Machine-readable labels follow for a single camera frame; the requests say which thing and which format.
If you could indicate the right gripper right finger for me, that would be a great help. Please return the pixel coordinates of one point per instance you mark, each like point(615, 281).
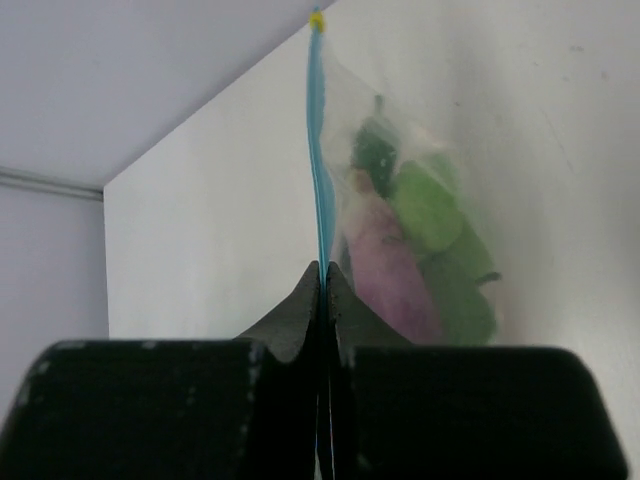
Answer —
point(400, 411)

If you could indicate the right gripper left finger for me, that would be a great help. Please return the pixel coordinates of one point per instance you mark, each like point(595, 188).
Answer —
point(241, 408)

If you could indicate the purple eggplant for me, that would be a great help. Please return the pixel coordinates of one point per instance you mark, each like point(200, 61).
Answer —
point(384, 270)

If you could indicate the green bell pepper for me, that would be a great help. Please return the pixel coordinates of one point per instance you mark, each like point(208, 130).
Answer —
point(455, 278)

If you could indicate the clear zip top bag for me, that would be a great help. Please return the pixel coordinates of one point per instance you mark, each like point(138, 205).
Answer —
point(338, 101)

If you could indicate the light green bitter gourd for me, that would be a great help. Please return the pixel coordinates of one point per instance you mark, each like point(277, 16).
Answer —
point(426, 210)

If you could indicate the dark green chili pepper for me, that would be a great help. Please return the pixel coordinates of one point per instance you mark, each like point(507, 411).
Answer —
point(375, 148)

